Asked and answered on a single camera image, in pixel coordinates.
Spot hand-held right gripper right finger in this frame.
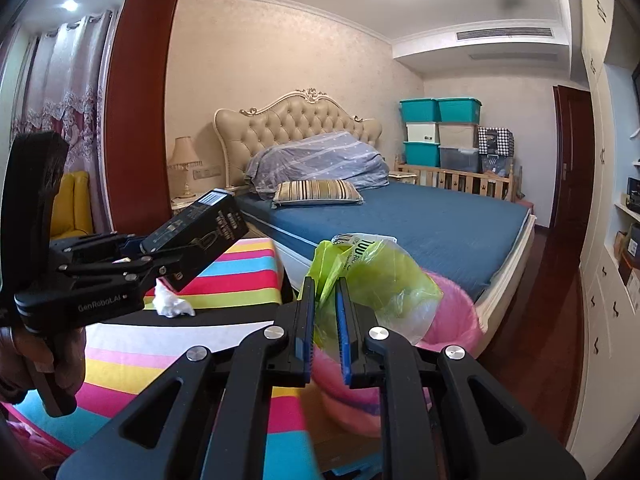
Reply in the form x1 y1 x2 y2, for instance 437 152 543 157
334 276 587 480

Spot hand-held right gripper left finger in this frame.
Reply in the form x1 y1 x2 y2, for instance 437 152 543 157
56 276 317 480

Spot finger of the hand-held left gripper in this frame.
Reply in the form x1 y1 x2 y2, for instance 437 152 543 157
49 232 146 267
56 249 187 286

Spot green plastic bag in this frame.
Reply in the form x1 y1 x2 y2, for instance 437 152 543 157
306 232 445 348

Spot pink bagged trash bin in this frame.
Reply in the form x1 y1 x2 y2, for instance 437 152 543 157
312 267 488 438

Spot black carton box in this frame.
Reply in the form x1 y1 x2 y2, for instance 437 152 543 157
140 188 249 292

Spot person's left hand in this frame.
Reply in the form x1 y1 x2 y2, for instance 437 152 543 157
0 326 87 403

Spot yellow armchair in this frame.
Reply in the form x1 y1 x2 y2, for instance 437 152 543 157
50 170 96 238

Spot small crumpled white tissue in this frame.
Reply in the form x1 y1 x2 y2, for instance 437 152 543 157
154 277 197 318

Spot colourful striped tablecloth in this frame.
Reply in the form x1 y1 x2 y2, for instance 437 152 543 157
0 237 321 480

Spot beige table lamp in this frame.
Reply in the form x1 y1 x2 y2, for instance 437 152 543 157
166 135 203 200

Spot bed with blue sheet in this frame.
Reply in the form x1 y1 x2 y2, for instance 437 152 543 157
235 180 538 361

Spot striped pillow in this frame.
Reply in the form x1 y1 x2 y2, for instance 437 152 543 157
271 179 366 209

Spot pink lace curtains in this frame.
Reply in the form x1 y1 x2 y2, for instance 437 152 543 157
0 15 118 233

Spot pink plastic bag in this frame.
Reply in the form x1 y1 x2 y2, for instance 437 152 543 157
0 410 76 480

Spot grey blue folded duvet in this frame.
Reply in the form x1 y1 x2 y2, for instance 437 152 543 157
244 130 391 196

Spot teal storage box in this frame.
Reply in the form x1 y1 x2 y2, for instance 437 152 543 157
402 141 442 167
437 97 482 123
399 98 441 123

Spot clear storage box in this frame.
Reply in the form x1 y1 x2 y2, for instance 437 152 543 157
440 147 482 171

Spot beige tufted headboard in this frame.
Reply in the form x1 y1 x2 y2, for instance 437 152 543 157
214 87 383 191

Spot white storage box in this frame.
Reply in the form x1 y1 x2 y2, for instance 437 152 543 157
405 121 441 144

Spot dark packaged bag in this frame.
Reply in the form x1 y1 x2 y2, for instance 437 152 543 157
481 154 513 176

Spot beige storage box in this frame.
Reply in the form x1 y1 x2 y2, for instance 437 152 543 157
438 122 480 149

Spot checkered storage bag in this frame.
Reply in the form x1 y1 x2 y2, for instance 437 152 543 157
476 126 515 155

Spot white built-in wardrobe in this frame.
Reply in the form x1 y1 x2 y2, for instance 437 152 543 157
565 0 640 466

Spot dark wooden door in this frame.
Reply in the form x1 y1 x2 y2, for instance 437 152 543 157
549 85 593 231

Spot ceiling air vent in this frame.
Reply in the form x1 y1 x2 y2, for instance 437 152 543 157
455 26 555 41

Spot red wooden door frame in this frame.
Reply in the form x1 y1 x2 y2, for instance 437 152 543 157
102 0 191 241

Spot wooden crib rail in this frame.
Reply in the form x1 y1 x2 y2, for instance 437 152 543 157
394 160 516 202

